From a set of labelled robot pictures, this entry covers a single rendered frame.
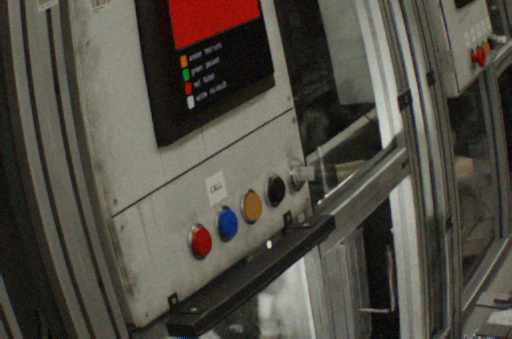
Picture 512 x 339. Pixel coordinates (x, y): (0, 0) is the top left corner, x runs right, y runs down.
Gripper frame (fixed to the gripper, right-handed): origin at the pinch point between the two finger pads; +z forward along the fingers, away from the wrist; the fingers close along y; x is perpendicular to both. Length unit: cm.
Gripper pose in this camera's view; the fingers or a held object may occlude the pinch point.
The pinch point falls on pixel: (490, 315)
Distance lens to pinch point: 183.6
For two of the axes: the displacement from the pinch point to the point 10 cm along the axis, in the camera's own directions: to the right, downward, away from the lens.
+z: -8.3, -1.5, 5.3
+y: -2.3, -7.7, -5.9
